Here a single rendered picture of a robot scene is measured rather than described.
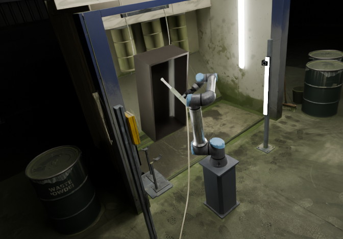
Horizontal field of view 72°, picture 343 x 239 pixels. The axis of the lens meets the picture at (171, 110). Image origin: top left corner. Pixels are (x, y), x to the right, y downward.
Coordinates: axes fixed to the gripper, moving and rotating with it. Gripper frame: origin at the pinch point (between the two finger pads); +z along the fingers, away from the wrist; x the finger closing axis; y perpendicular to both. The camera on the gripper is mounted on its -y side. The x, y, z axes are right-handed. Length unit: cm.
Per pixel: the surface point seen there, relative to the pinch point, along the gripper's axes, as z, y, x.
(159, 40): -49, 102, 129
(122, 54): 12, 71, 141
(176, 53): -37, 7, 50
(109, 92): 44, -70, 37
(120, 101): 44, -58, 28
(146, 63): -1, -19, 57
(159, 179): 69, -46, -50
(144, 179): 80, -45, -40
